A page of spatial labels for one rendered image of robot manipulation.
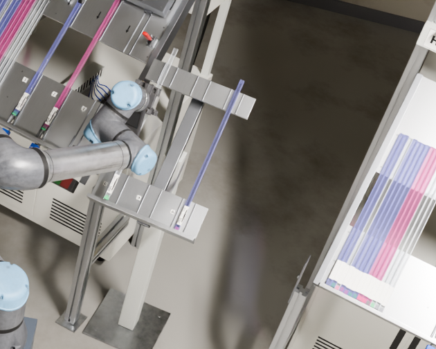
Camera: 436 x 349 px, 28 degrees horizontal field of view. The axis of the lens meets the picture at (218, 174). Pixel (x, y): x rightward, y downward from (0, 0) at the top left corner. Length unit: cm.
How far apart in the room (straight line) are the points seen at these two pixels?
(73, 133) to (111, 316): 80
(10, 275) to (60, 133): 66
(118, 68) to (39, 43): 32
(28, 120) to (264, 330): 124
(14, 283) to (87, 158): 39
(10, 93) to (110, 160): 79
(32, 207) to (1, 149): 146
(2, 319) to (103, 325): 98
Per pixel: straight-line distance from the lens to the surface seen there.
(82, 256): 296
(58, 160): 204
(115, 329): 321
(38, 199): 338
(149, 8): 281
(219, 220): 377
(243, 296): 348
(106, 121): 228
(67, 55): 340
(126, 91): 225
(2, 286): 224
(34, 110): 282
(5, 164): 197
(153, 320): 327
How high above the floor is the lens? 242
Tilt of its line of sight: 37 degrees down
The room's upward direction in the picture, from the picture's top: 18 degrees clockwise
